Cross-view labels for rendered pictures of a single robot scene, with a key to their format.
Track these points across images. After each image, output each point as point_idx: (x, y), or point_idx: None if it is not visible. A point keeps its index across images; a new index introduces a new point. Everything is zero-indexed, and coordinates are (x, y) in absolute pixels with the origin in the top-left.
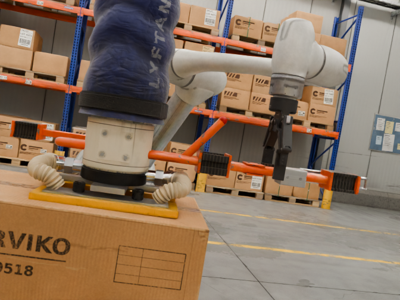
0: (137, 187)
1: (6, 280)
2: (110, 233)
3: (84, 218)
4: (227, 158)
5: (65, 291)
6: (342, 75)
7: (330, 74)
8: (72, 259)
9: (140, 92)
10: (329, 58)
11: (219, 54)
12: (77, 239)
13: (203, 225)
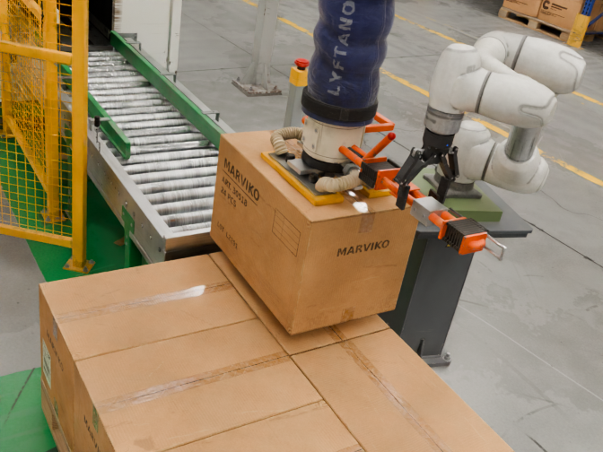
0: (335, 173)
1: (239, 204)
2: (273, 197)
3: (265, 180)
4: (373, 172)
5: (256, 225)
6: (521, 117)
7: (493, 113)
8: (259, 205)
9: (321, 96)
10: (489, 95)
11: (480, 56)
12: (261, 193)
13: (318, 218)
